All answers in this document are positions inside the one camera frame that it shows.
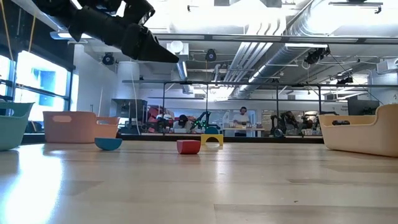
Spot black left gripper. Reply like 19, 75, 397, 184
70, 7, 180, 64

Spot red block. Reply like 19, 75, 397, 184
176, 139, 201, 155

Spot yellow arch block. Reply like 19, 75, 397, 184
200, 134, 224, 147

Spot white ceiling unit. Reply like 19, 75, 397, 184
166, 40, 190, 62

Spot black round ceiling device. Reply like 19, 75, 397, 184
101, 52, 116, 66
205, 48, 218, 62

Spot red background machine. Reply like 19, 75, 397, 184
146, 105, 170, 125

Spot person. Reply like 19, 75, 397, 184
232, 106, 249, 137
172, 114, 194, 134

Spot background robot with green lights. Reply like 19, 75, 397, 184
190, 111, 220, 133

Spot silver ceiling pipes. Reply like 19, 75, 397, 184
222, 12, 274, 83

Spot black overhead crossbar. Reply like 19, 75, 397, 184
152, 33, 398, 45

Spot orange plastic bin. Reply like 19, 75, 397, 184
42, 111, 121, 144

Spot teal plastic bin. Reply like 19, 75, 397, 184
0, 101, 35, 152

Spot black background monitor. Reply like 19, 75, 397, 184
347, 99, 381, 116

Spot yellow plastic bin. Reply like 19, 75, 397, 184
317, 103, 398, 158

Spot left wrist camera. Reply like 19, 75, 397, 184
119, 0, 155, 27

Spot white hanging cable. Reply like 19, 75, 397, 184
129, 62, 141, 134

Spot black background rig frame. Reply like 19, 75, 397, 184
121, 79, 398, 138

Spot yellow hanging cable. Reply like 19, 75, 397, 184
0, 0, 14, 62
27, 14, 37, 53

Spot large silver air duct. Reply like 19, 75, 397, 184
233, 0, 352, 99

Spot black aluminium table frame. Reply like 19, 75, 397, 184
21, 133, 325, 144

